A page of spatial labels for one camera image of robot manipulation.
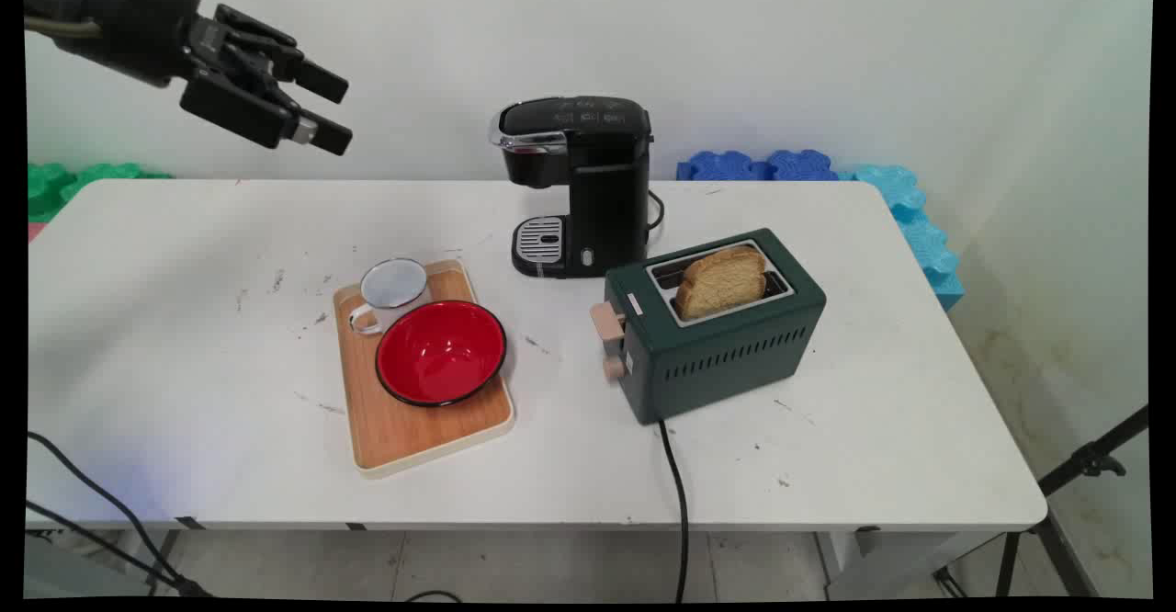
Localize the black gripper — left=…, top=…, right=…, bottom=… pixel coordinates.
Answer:
left=129, top=0, right=355, bottom=157

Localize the dark green toaster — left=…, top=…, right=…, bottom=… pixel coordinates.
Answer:
left=589, top=228, right=827, bottom=426

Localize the white enamel mug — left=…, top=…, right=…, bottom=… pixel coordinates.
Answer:
left=348, top=257, right=432, bottom=335

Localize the green foam mat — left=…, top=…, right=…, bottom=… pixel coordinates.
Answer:
left=28, top=163, right=174, bottom=223

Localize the red enamel bowl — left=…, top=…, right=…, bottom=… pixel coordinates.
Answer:
left=375, top=300, right=508, bottom=408

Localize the black coffee machine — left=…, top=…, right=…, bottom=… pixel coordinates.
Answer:
left=488, top=95, right=655, bottom=280

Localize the wooden serving tray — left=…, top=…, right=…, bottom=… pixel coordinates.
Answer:
left=333, top=259, right=515, bottom=480

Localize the blue foam mat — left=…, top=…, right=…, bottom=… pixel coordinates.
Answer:
left=677, top=150, right=842, bottom=182

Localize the toasted bread slice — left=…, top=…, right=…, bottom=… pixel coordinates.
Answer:
left=674, top=246, right=768, bottom=323

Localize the cyan foam mat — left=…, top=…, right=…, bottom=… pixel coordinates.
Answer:
left=838, top=164, right=966, bottom=312

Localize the black tripod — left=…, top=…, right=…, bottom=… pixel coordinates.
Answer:
left=933, top=405, right=1149, bottom=599

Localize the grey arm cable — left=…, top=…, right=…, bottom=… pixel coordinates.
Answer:
left=25, top=15, right=102, bottom=41

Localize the black floor cable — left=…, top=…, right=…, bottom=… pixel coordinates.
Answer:
left=28, top=431, right=189, bottom=590
left=28, top=500, right=212, bottom=597

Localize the black toaster power cable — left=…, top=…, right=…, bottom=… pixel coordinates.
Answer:
left=658, top=419, right=691, bottom=602

